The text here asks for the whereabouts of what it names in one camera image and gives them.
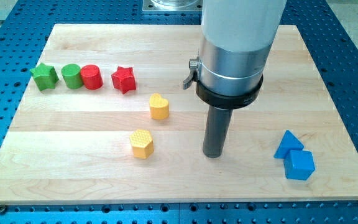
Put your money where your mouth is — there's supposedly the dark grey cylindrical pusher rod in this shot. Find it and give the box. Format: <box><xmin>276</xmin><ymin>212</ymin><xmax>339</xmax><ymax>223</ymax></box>
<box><xmin>203</xmin><ymin>106</ymin><xmax>232</xmax><ymax>158</ymax></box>

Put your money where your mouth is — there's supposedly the black clamp ring with lever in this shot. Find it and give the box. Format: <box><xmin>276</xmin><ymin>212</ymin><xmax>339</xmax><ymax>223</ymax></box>
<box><xmin>183</xmin><ymin>58</ymin><xmax>264</xmax><ymax>110</ymax></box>

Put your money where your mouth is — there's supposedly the yellow heart block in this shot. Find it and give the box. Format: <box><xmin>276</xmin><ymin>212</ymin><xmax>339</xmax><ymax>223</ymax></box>
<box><xmin>149</xmin><ymin>93</ymin><xmax>169</xmax><ymax>119</ymax></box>

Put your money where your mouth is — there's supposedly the green cylinder block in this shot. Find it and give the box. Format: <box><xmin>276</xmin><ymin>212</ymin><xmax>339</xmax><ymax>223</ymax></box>
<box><xmin>61</xmin><ymin>63</ymin><xmax>83</xmax><ymax>89</ymax></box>

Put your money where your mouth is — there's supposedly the light wooden board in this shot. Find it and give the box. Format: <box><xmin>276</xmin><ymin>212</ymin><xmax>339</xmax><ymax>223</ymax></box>
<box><xmin>0</xmin><ymin>24</ymin><xmax>358</xmax><ymax>205</ymax></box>

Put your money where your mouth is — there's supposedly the red star block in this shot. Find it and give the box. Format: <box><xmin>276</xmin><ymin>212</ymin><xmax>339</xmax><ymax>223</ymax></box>
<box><xmin>111</xmin><ymin>67</ymin><xmax>136</xmax><ymax>94</ymax></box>

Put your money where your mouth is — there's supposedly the green star block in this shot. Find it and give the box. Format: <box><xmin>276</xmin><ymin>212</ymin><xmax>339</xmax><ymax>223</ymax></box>
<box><xmin>30</xmin><ymin>63</ymin><xmax>59</xmax><ymax>91</ymax></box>

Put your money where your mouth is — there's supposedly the yellow hexagon block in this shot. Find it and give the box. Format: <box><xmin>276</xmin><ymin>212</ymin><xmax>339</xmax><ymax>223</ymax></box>
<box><xmin>129</xmin><ymin>129</ymin><xmax>154</xmax><ymax>159</ymax></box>

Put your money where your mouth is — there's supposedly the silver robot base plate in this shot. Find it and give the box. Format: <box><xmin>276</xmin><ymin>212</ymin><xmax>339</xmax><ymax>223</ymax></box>
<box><xmin>142</xmin><ymin>0</ymin><xmax>203</xmax><ymax>12</ymax></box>

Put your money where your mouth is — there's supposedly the blue cube block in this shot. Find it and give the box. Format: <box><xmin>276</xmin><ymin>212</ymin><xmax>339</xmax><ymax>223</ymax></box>
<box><xmin>283</xmin><ymin>150</ymin><xmax>315</xmax><ymax>180</ymax></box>

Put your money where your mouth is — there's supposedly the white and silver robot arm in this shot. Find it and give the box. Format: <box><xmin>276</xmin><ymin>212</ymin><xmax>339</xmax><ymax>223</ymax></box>
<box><xmin>183</xmin><ymin>0</ymin><xmax>287</xmax><ymax>158</ymax></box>

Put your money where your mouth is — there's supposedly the blue triangle block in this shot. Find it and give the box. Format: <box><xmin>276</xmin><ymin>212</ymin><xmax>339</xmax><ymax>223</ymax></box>
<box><xmin>273</xmin><ymin>130</ymin><xmax>304</xmax><ymax>159</ymax></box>

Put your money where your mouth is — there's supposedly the blue perforated metal table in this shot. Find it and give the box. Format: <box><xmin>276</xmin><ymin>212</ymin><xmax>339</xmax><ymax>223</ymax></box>
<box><xmin>0</xmin><ymin>0</ymin><xmax>358</xmax><ymax>223</ymax></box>

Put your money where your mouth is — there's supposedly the red cylinder block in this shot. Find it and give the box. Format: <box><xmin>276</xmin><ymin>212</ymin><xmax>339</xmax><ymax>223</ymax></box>
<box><xmin>80</xmin><ymin>65</ymin><xmax>103</xmax><ymax>90</ymax></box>

